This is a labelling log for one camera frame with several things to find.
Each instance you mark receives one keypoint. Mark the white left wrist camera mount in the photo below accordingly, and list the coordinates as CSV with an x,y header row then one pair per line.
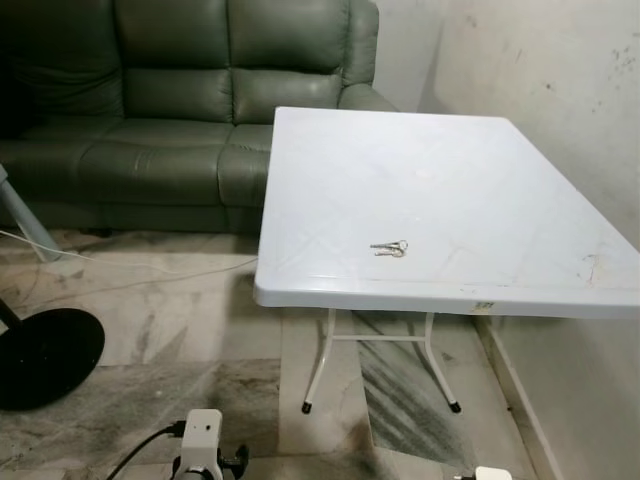
x,y
200,432

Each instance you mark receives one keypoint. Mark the grey slanted metal pole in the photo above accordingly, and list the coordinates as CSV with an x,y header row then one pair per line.
x,y
22,220

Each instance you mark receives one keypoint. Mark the black round stand base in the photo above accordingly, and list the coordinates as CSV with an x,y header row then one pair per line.
x,y
50,355

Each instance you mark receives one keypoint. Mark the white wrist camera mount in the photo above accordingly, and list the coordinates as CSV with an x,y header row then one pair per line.
x,y
492,473
200,432

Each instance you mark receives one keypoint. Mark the dark green leather sofa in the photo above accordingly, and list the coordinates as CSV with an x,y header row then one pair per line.
x,y
170,60

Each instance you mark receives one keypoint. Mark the white plastic folding table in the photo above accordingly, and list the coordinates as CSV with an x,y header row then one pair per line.
x,y
430,190

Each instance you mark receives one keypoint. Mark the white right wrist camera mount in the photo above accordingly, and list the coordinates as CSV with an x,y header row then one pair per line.
x,y
492,473

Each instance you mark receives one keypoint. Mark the small metal key bunch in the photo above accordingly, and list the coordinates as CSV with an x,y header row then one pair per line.
x,y
390,247

